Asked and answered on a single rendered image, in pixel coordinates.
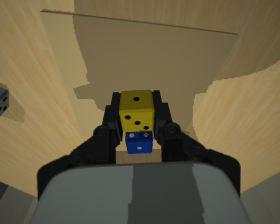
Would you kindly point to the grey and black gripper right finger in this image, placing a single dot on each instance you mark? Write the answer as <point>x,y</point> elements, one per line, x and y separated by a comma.
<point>177,146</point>

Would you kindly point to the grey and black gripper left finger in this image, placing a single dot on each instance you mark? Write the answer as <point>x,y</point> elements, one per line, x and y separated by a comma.
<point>100,148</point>

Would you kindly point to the yellow die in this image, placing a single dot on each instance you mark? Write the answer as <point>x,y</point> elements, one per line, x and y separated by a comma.
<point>136,110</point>

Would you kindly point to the grey die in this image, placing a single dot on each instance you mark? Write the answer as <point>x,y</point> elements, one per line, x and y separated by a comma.
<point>3,100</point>

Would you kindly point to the blue die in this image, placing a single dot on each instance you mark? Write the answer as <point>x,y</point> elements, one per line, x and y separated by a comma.
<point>139,142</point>

